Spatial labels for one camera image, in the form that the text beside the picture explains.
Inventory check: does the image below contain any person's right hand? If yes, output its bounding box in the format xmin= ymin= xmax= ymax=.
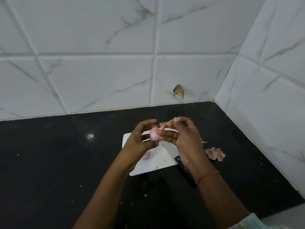
xmin=155 ymin=116 xmax=219 ymax=184

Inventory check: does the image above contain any person's left hand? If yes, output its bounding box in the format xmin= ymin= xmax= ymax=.
xmin=120 ymin=119 xmax=160 ymax=175

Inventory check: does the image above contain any black-handled kitchen knife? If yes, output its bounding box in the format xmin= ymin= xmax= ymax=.
xmin=164 ymin=146 xmax=197 ymax=188

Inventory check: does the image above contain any pile of onion peels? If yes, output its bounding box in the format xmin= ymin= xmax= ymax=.
xmin=205 ymin=147 xmax=226 ymax=162

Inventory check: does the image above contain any person's left forearm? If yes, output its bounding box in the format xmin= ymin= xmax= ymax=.
xmin=72 ymin=162 xmax=130 ymax=229

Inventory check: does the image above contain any white plastic cutting board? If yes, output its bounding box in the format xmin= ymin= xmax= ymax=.
xmin=122 ymin=133 xmax=179 ymax=177

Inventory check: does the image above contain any broken tile hole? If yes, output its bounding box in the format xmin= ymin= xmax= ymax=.
xmin=173 ymin=84 xmax=185 ymax=99

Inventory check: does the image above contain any orange thread bracelet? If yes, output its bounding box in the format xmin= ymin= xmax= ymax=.
xmin=195 ymin=170 xmax=220 ymax=185

